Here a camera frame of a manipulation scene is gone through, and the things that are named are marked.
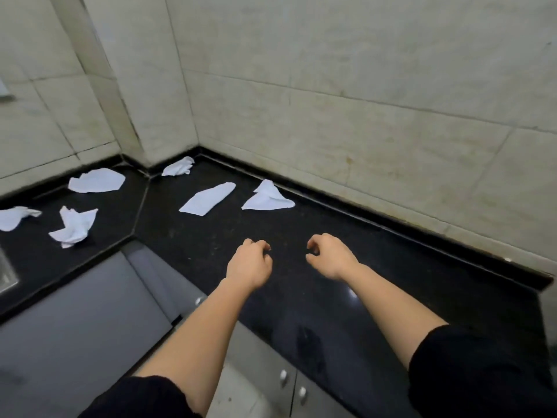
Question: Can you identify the person's left hand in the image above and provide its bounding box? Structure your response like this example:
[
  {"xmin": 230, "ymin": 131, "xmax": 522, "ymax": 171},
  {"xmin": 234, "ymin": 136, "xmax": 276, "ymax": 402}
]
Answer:
[{"xmin": 225, "ymin": 238, "xmax": 274, "ymax": 292}]

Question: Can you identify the person's left forearm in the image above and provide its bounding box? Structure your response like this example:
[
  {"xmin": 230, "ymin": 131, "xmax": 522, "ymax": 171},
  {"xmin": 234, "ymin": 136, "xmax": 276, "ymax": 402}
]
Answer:
[{"xmin": 135, "ymin": 278, "xmax": 255, "ymax": 416}]

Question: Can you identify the group of white cloths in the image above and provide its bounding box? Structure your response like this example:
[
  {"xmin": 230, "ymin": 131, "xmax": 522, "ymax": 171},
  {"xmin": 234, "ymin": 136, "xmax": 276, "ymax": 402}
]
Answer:
[{"xmin": 0, "ymin": 156, "xmax": 296, "ymax": 250}]

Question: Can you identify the grey cabinet door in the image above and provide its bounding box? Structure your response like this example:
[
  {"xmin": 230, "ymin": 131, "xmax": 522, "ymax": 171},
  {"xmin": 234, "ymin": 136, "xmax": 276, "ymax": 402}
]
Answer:
[{"xmin": 0, "ymin": 241, "xmax": 208, "ymax": 418}]

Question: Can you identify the person's right forearm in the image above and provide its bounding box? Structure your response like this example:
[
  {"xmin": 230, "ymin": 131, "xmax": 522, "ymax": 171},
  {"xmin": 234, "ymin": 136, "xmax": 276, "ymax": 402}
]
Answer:
[{"xmin": 343, "ymin": 263, "xmax": 449, "ymax": 370}]

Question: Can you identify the person's right hand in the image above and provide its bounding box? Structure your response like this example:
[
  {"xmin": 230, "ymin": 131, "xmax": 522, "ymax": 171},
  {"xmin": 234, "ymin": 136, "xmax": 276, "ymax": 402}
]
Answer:
[{"xmin": 305, "ymin": 233, "xmax": 360, "ymax": 282}]

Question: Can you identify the steel sink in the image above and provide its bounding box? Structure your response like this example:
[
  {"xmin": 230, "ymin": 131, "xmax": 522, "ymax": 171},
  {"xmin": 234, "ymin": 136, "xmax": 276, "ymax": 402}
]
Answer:
[{"xmin": 0, "ymin": 247, "xmax": 20, "ymax": 296}]

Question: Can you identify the grey cupboard door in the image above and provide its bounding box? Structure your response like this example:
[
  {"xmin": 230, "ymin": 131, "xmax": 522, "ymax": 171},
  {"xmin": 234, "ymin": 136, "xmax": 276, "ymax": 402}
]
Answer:
[
  {"xmin": 219, "ymin": 320, "xmax": 298, "ymax": 418},
  {"xmin": 290, "ymin": 370, "xmax": 356, "ymax": 418}
]

